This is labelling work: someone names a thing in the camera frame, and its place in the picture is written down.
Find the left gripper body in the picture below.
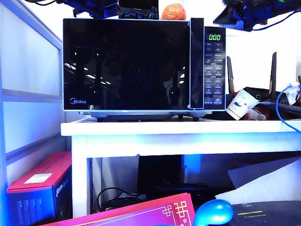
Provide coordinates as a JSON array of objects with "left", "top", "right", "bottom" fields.
[{"left": 73, "top": 0, "right": 110, "bottom": 19}]

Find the blue ethernet cable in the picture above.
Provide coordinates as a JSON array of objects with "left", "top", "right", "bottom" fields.
[{"left": 274, "top": 82, "right": 301, "bottom": 135}]

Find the white foam sheet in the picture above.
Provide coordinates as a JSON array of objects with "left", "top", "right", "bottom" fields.
[{"left": 214, "top": 156, "right": 301, "bottom": 206}]

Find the blue glossy round object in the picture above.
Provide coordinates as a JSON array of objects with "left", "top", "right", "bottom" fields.
[{"left": 192, "top": 199, "right": 235, "bottom": 226}]

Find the orange fruit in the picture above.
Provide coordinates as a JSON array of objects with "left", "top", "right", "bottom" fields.
[{"left": 161, "top": 3, "right": 188, "bottom": 21}]

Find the white table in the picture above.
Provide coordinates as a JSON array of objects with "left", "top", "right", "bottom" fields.
[{"left": 60, "top": 118, "right": 301, "bottom": 218}]

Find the grey framed office partition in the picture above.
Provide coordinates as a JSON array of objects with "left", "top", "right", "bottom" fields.
[{"left": 0, "top": 0, "right": 68, "bottom": 226}]

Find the black router with antennas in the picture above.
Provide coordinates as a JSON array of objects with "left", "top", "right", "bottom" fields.
[{"left": 225, "top": 51, "right": 301, "bottom": 120}]

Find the white paper cup blue print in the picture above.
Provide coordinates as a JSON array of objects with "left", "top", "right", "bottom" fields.
[{"left": 225, "top": 89, "right": 260, "bottom": 121}]

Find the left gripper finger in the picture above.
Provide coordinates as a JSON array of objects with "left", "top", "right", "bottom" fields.
[
  {"left": 105, "top": 4, "right": 115, "bottom": 19},
  {"left": 112, "top": 2, "right": 123, "bottom": 19}
]

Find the small red white carton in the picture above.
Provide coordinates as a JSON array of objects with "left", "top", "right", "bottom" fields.
[{"left": 243, "top": 108, "right": 268, "bottom": 121}]

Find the black Midea microwave oven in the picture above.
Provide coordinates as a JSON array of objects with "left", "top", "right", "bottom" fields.
[{"left": 62, "top": 17, "right": 227, "bottom": 122}]

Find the black box yellow label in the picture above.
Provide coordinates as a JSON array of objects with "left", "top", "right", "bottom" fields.
[{"left": 225, "top": 200, "right": 301, "bottom": 226}]

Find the pink patterned box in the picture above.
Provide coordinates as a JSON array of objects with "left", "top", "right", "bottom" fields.
[{"left": 41, "top": 192, "right": 196, "bottom": 226}]

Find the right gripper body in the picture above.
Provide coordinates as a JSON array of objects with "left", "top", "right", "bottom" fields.
[{"left": 223, "top": 0, "right": 269, "bottom": 24}]

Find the black power cable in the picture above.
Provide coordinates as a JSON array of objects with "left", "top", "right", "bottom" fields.
[{"left": 97, "top": 186, "right": 147, "bottom": 212}]

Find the red and blue cardboard box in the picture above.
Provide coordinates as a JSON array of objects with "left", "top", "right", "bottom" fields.
[{"left": 6, "top": 151, "right": 73, "bottom": 226}]

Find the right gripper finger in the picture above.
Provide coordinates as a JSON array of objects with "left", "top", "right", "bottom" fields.
[
  {"left": 213, "top": 3, "right": 243, "bottom": 26},
  {"left": 232, "top": 20, "right": 251, "bottom": 31}
]

